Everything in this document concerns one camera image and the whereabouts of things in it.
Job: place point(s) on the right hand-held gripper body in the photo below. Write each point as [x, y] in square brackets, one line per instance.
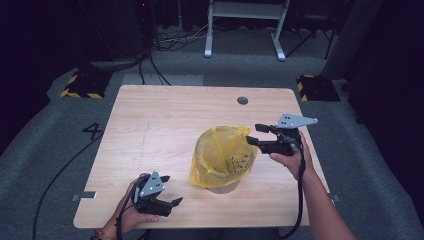
[285, 146]

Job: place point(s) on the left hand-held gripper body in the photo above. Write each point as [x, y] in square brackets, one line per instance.
[151, 200]

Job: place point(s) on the yellow plastic bag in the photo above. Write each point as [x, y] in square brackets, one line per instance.
[216, 156]

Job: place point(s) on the clear plastic bin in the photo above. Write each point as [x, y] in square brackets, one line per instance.
[223, 189]

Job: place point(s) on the person's right hand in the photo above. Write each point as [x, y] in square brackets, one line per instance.
[296, 163]

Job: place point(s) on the person's left hand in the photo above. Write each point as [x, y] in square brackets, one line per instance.
[126, 216]

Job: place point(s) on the grey table grommet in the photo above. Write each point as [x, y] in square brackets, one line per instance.
[242, 100]

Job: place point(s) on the black yellow striped base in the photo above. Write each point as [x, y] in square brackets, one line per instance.
[318, 88]
[85, 85]

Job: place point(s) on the black tripod stand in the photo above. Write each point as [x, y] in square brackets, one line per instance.
[313, 30]

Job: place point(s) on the white metal stand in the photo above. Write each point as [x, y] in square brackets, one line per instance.
[246, 10]

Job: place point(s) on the grey column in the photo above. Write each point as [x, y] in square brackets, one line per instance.
[350, 40]

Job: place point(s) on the grey metal table bracket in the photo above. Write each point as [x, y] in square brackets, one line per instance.
[83, 196]
[336, 198]

